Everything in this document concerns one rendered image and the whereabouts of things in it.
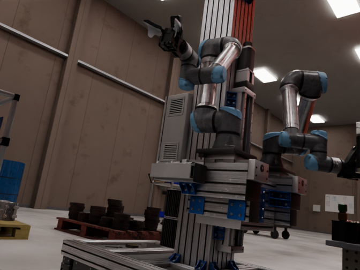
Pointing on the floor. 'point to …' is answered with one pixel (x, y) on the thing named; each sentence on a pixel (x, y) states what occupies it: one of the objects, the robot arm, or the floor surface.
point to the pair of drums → (10, 179)
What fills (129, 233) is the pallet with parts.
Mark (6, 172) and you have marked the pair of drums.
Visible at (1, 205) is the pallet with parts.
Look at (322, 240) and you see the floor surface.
